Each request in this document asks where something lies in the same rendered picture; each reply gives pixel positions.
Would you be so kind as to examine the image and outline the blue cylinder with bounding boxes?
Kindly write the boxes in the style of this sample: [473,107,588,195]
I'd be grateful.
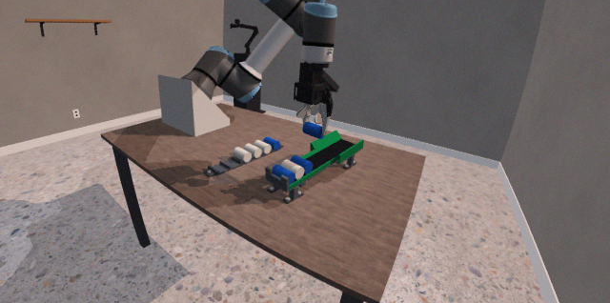
[263,137,280,150]
[290,155,313,174]
[273,165,295,185]
[302,122,325,139]

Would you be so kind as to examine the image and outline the cream cylinder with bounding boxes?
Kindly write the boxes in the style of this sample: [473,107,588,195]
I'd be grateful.
[244,144,262,158]
[281,160,304,179]
[233,147,252,162]
[254,140,272,154]

